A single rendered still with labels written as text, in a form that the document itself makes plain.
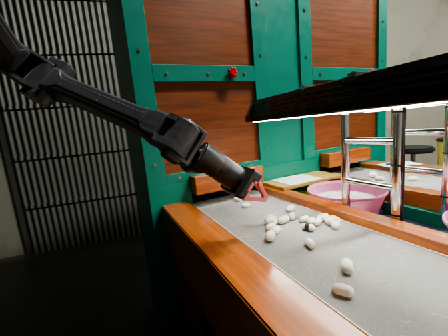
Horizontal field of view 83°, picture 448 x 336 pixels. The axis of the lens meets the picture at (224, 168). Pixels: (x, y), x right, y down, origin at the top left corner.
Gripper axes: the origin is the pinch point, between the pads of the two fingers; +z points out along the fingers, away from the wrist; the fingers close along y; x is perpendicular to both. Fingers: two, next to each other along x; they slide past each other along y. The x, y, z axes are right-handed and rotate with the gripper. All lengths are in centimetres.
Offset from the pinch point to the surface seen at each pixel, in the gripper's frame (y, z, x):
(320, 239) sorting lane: -5.5, 16.6, 1.4
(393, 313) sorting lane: -28.6, 9.6, 7.1
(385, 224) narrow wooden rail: -12.1, 26.0, -9.9
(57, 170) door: 229, -54, 58
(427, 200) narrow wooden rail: -5, 52, -29
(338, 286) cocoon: -21.9, 5.7, 8.1
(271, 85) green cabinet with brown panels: 46, 7, -49
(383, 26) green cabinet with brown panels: 46, 45, -120
